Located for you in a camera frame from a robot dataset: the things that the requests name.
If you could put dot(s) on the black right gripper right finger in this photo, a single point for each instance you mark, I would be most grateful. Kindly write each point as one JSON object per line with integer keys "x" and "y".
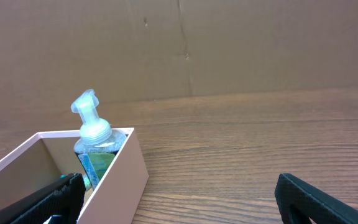
{"x": 301, "y": 203}

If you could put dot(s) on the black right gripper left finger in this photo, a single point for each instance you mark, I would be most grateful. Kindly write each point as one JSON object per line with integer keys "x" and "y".
{"x": 59, "y": 202}

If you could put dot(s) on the white cardboard box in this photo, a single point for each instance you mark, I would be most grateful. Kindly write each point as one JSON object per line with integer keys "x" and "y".
{"x": 44, "y": 157}

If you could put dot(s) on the clear soap pump bottle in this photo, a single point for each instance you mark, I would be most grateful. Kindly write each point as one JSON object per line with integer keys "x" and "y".
{"x": 99, "y": 143}

